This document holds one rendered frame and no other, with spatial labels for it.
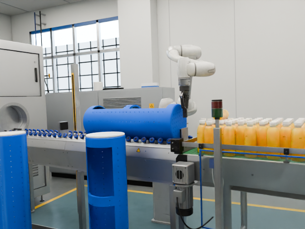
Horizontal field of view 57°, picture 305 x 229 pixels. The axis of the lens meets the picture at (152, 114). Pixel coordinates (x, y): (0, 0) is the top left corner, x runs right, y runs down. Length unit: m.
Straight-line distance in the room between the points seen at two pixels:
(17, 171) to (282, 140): 1.96
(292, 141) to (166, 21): 4.04
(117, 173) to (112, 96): 2.41
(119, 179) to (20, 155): 0.91
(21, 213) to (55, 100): 2.67
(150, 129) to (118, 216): 0.65
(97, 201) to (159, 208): 1.12
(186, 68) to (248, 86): 2.90
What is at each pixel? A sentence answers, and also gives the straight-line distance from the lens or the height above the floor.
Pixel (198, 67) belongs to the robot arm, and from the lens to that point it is 2.11.
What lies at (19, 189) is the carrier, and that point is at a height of 0.59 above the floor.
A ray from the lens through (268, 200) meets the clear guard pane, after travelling 1.75.
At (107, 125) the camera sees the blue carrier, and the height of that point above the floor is 1.07.
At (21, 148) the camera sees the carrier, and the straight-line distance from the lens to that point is 2.52.
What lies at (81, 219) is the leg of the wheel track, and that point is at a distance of 2.87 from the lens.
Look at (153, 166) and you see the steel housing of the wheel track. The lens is 2.16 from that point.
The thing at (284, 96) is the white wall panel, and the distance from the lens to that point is 4.88.
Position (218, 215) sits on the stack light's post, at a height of 0.60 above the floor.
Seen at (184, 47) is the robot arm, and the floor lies 1.74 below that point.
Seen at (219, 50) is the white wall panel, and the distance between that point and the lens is 5.02.
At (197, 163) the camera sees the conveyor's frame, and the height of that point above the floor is 0.85.
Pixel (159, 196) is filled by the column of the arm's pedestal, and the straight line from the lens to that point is 2.99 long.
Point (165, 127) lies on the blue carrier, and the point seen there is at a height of 1.06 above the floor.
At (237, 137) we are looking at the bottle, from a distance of 1.84.
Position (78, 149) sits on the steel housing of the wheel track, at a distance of 2.62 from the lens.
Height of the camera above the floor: 1.27
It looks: 3 degrees down
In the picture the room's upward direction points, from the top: 2 degrees counter-clockwise
